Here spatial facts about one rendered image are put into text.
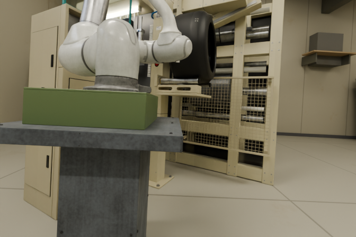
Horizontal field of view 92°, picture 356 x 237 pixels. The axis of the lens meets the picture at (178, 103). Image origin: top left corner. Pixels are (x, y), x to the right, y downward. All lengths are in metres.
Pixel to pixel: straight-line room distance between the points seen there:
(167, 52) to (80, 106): 0.42
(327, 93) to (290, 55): 1.42
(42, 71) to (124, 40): 0.83
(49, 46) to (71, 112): 0.85
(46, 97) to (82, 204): 0.35
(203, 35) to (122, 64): 0.77
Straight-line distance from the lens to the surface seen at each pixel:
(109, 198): 0.66
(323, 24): 6.28
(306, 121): 5.70
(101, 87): 0.64
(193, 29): 1.29
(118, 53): 0.65
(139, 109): 0.49
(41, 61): 1.43
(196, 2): 1.93
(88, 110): 0.54
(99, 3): 0.93
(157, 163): 1.63
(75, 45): 0.81
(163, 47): 0.79
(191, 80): 1.32
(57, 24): 1.35
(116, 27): 0.69
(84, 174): 0.66
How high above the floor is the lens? 0.73
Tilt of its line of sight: 1 degrees down
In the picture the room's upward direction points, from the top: 3 degrees clockwise
